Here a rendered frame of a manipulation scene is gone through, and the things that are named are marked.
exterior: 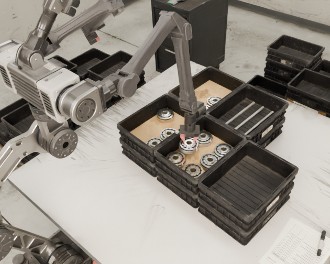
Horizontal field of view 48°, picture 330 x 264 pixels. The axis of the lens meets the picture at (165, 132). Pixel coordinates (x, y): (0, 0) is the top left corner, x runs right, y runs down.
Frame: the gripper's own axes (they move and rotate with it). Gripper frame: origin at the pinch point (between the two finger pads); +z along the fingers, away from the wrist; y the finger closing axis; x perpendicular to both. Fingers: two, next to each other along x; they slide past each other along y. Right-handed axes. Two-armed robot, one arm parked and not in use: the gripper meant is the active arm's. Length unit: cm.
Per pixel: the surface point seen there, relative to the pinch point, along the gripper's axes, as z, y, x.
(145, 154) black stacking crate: 6.1, 23.1, 4.1
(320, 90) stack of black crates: 36, -104, -101
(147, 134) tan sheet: 7.6, 23.2, -13.0
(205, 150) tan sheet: 6.6, -9.2, -0.9
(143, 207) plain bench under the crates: 21.1, 22.8, 27.5
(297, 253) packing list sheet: 19, -50, 52
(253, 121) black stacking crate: 5.4, -37.6, -24.8
